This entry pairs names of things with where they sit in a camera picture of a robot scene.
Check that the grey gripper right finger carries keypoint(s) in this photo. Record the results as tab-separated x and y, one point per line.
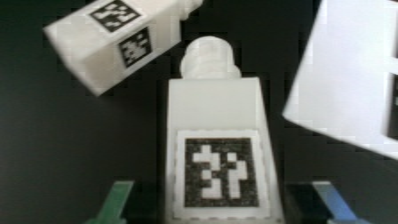
337	205

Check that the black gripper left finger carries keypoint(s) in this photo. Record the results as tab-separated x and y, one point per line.
111	212

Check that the white table leg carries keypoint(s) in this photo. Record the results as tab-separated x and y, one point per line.
221	177
113	36

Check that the white sheet with fiducial tags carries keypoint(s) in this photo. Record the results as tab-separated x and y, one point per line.
344	96

